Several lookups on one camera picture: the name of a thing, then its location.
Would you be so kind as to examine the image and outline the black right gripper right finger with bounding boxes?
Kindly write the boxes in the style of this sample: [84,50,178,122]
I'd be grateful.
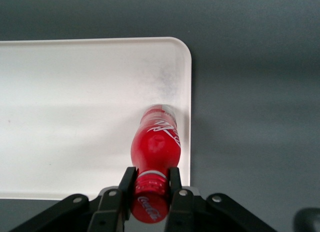
[164,167,209,232]

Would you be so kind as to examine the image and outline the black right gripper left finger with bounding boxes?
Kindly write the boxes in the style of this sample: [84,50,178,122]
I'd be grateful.
[88,166,138,232]

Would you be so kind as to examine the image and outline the red coke bottle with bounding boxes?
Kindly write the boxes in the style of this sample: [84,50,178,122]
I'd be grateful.
[129,104,182,224]

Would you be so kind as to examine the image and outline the white rectangular tray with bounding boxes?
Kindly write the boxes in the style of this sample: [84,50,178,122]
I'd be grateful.
[0,37,193,201]

